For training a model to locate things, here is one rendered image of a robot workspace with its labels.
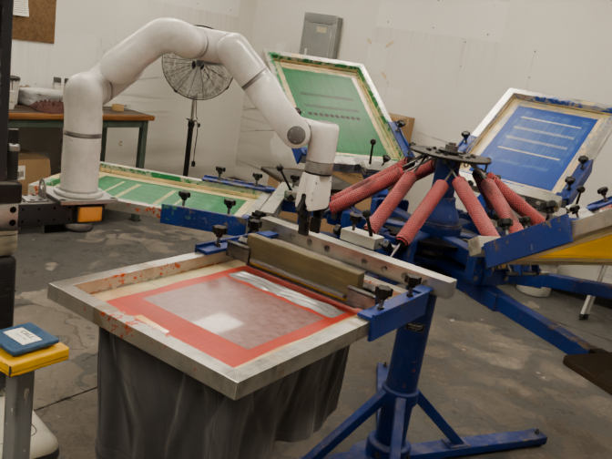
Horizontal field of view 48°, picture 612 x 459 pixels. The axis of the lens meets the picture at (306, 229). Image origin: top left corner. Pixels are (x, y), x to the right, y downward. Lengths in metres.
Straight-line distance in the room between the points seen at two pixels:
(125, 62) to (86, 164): 0.28
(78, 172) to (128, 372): 0.53
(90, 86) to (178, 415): 0.82
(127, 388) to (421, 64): 5.01
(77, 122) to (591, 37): 4.60
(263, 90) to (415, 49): 4.65
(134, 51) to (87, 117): 0.20
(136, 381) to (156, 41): 0.81
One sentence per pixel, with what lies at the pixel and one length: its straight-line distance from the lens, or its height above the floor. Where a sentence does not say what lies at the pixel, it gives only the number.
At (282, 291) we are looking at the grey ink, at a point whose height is 0.96.
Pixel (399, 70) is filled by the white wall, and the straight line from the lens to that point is 6.38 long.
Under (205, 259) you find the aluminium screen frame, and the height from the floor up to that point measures 0.98.
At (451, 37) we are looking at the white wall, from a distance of 6.20.
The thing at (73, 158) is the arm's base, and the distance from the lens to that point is 1.84.
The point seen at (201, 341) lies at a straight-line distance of 1.51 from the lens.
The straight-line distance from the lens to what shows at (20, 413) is 1.52.
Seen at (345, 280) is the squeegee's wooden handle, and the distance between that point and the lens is 1.79.
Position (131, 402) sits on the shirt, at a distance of 1.69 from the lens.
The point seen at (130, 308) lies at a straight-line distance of 1.65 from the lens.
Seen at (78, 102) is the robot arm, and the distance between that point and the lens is 1.81.
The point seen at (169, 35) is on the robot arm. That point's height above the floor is 1.57.
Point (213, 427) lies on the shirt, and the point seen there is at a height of 0.80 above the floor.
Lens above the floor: 1.60
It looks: 15 degrees down
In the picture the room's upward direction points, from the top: 9 degrees clockwise
